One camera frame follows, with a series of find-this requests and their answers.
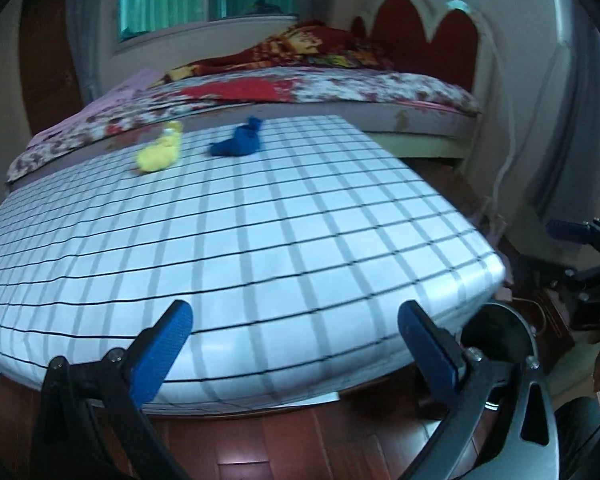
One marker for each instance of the white checked table cover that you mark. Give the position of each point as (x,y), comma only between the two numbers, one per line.
(280,240)

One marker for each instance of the cream bed frame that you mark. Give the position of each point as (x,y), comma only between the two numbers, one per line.
(430,147)

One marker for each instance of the brown wooden box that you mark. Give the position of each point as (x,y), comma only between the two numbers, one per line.
(555,320)

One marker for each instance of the red and white headboard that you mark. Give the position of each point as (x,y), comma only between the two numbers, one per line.
(455,45)

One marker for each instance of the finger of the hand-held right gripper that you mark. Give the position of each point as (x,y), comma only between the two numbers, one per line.
(567,230)
(550,266)

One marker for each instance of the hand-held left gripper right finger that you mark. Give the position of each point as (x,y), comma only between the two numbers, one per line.
(427,355)

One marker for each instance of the floral bed mattress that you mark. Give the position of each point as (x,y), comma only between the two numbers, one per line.
(380,90)

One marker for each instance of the red patterned blanket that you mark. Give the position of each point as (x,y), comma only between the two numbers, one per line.
(300,45)

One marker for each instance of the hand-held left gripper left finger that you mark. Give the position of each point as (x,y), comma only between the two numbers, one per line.
(162,355)

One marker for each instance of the brown wooden door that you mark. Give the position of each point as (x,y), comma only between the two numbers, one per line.
(45,60)

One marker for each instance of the grey-blue curtain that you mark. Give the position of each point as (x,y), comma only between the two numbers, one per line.
(580,135)

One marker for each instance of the pink bed sheet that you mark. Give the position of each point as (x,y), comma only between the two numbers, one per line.
(125,95)

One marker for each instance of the dark blue cloth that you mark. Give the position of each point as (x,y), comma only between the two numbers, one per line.
(237,142)

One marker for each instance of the grey window curtain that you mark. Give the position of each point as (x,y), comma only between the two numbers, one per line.
(82,35)

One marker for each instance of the black round trash bin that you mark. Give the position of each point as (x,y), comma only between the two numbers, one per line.
(495,325)

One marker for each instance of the yellow cloth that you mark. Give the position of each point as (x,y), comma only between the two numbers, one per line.
(160,152)

